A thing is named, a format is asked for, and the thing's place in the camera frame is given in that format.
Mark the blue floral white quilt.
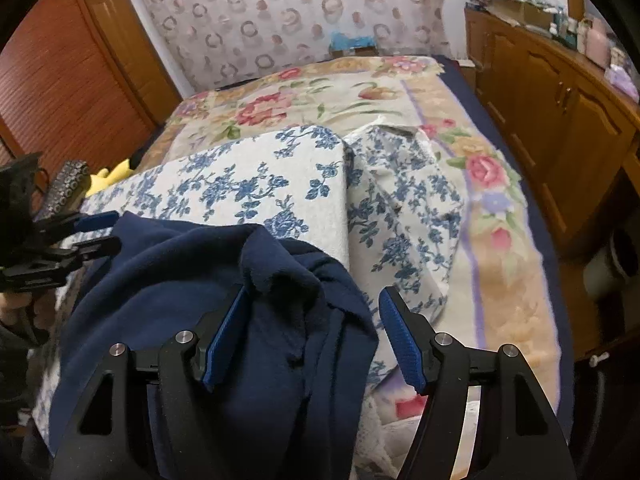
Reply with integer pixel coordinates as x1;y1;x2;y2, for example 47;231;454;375
29;123;467;451

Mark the yellow plush toy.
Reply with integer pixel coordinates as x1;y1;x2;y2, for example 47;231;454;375
86;159;134;197

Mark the brown wooden cabinet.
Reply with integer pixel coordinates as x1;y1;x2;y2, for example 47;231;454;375
464;6;639;254

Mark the black circle patterned cloth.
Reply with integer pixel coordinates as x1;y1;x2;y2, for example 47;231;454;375
35;160;91;221

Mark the pink bottle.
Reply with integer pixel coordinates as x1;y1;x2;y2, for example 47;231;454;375
586;18;611;70

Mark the brown louvered wardrobe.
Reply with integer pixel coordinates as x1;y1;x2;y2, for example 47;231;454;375
1;0;182;192

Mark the blue box at headboard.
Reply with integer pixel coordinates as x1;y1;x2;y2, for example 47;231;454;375
329;32;378;58

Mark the navy blue shirt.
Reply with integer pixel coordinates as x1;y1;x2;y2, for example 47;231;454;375
49;214;378;479

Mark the circle patterned curtain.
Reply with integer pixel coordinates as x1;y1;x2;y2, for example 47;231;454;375
142;0;450;91

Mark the cardboard box on cabinet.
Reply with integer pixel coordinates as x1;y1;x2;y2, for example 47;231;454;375
486;0;554;29

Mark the person's left hand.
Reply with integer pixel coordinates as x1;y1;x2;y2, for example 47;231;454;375
1;289;56;351

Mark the floral bed blanket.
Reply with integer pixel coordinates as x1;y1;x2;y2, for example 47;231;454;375
134;54;576;480

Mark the purple pouch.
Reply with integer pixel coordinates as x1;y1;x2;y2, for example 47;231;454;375
604;64;639;104

